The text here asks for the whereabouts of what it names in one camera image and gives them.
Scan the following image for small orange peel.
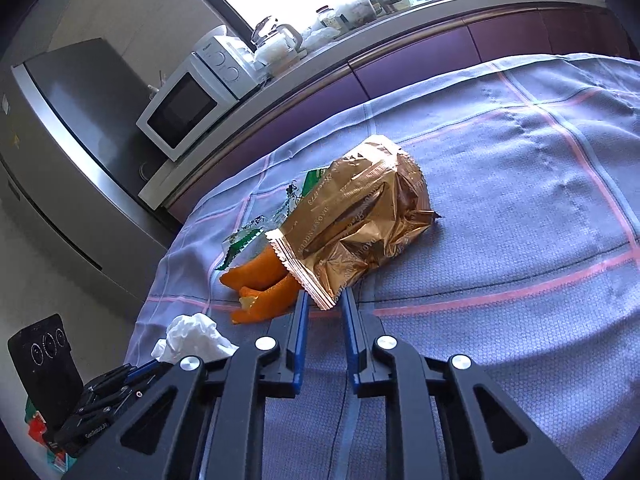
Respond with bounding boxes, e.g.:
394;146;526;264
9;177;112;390
231;274;302;324

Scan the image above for large orange peel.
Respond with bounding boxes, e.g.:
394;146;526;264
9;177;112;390
219;245;288;292

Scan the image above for white tissue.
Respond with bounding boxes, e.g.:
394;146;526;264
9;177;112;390
151;313;239;364

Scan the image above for gold foil snack bag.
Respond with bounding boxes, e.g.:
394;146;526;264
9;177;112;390
266;136;439;311

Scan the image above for green white candy wrapper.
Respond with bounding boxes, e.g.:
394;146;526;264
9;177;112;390
215;167;328;271

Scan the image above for grey kitchen countertop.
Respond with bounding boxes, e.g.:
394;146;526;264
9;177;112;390
139;0;608;209

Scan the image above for purple kitchen cabinets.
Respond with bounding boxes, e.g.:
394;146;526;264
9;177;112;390
166;4;639;222

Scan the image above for plaid blue tablecloth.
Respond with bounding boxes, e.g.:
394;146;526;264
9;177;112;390
126;53;639;479

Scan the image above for grey refrigerator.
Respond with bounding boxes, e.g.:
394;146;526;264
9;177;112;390
1;38;180;318

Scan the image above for white microwave oven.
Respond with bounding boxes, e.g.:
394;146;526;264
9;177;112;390
137;32;259;162

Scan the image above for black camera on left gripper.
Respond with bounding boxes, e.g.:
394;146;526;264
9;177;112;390
8;313;84;432

